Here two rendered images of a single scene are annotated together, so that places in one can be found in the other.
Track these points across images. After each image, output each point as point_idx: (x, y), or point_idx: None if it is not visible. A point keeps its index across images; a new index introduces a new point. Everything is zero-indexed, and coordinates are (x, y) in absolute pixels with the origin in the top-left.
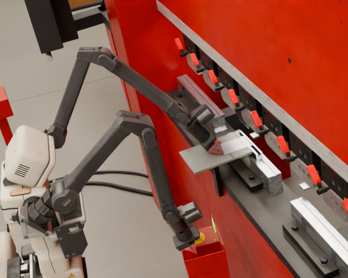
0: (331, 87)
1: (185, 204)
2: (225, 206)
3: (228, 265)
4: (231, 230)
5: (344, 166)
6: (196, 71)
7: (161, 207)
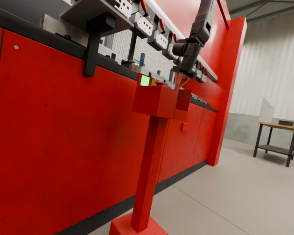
0: (184, 3)
1: (183, 38)
2: (89, 91)
3: (40, 206)
4: (88, 121)
5: (181, 35)
6: None
7: (211, 25)
